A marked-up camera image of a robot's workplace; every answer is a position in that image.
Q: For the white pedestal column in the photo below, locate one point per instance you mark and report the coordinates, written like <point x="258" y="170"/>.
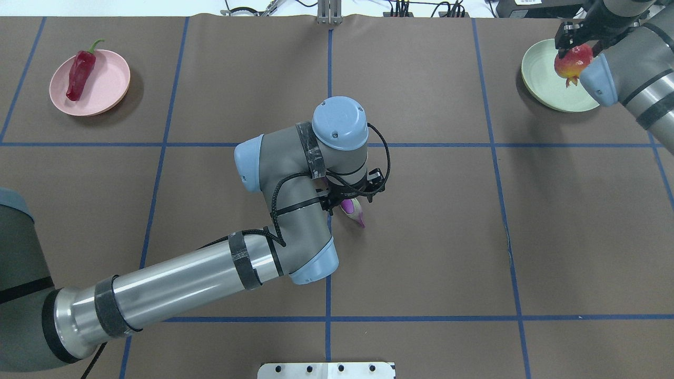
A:
<point x="328" y="370"/>

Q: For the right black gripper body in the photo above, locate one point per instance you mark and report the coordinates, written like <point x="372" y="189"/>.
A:
<point x="602" y="25"/>

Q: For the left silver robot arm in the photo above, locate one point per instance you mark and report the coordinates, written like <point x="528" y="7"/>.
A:
<point x="302" y="171"/>

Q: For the purple eggplant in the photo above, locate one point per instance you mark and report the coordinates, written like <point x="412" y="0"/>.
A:
<point x="353" y="210"/>

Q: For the red chili pepper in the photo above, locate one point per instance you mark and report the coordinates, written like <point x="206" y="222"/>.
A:
<point x="81" y="69"/>

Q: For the pink plate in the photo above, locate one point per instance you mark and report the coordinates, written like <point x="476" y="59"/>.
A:
<point x="105" y="88"/>

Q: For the green plate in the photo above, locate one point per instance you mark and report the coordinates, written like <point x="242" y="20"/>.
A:
<point x="546" y="86"/>

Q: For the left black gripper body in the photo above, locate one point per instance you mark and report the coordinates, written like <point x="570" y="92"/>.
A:
<point x="333" y="203"/>

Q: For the aluminium frame post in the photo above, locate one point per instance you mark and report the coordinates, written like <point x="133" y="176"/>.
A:
<point x="329" y="12"/>

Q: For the red pomegranate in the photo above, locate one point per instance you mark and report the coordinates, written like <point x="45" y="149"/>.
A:
<point x="571" y="65"/>

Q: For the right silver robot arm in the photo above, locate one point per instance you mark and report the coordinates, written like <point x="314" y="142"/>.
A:
<point x="632" y="63"/>

